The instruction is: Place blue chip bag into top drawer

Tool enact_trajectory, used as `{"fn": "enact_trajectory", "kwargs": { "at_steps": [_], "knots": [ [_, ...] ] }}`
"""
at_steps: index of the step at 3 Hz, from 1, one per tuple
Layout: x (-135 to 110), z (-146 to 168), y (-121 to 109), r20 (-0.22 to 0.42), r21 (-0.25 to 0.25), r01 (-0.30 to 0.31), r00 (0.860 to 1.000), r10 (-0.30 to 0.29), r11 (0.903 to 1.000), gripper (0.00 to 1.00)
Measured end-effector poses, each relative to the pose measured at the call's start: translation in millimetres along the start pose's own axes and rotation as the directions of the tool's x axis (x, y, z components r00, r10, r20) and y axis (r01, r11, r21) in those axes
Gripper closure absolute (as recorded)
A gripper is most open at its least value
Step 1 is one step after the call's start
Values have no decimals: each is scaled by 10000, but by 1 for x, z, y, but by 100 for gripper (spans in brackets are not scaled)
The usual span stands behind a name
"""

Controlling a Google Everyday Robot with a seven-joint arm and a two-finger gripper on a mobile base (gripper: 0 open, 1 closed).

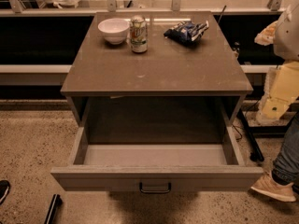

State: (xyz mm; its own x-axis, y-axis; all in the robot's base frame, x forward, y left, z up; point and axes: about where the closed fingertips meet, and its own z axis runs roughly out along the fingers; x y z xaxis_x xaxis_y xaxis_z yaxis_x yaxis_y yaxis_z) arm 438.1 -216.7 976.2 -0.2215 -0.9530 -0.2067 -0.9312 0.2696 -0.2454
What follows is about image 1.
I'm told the blue chip bag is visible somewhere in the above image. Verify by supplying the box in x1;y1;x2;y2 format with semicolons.
164;21;209;45

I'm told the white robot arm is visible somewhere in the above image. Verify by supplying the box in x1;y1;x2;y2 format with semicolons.
254;0;299;61

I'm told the yellow foam robot base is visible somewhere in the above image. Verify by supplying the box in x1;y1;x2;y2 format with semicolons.
256;61;299;125

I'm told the grey cabinet with top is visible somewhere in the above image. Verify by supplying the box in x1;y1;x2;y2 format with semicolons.
61;11;252;120

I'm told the open grey top drawer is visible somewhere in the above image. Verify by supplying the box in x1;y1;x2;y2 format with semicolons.
51;101;263;192

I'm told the black stand leg right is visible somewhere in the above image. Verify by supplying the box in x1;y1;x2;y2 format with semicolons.
237;110;264;161

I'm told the black stand leg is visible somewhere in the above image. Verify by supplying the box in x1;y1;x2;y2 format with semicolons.
237;110;264;161
44;194;63;224

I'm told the green soda can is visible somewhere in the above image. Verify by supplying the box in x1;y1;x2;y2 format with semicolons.
130;15;148;53

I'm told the person leg in jeans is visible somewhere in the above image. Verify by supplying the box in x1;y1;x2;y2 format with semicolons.
272;113;299;185

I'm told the beige sneaker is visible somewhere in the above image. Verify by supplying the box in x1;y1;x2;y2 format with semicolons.
250;173;296;203

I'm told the white ceramic bowl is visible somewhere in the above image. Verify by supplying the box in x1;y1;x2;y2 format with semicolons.
98;18;130;45

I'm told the black stand leg left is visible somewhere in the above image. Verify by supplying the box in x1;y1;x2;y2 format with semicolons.
44;194;63;224

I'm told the black shoe tip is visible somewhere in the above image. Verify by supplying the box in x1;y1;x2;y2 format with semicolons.
0;180;10;204

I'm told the black drawer handle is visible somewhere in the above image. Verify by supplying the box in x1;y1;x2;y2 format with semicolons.
138;182;172;194

